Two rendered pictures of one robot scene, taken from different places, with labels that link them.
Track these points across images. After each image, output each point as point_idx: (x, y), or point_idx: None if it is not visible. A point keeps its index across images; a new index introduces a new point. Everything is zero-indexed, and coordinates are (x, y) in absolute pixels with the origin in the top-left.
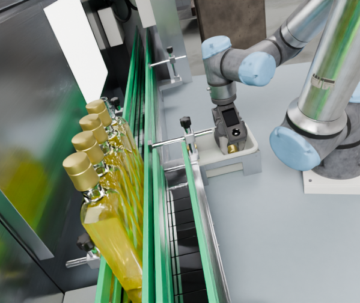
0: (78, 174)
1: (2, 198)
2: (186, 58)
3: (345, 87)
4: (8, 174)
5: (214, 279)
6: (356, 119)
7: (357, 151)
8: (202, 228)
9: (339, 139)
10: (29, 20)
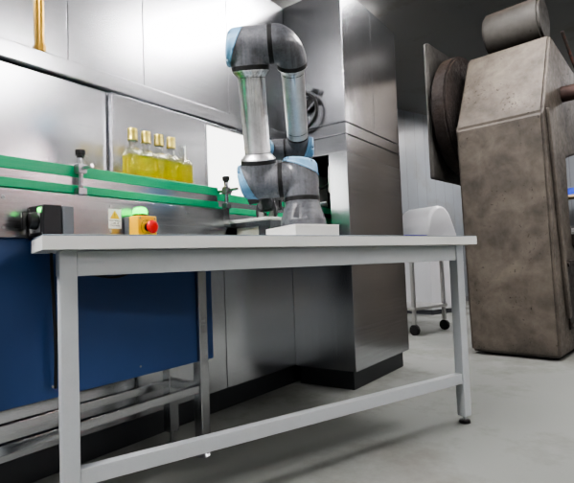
0: (128, 131)
1: (111, 144)
2: (348, 219)
3: (246, 128)
4: (120, 141)
5: (146, 195)
6: (287, 172)
7: (297, 204)
8: (162, 182)
9: (268, 178)
10: (187, 120)
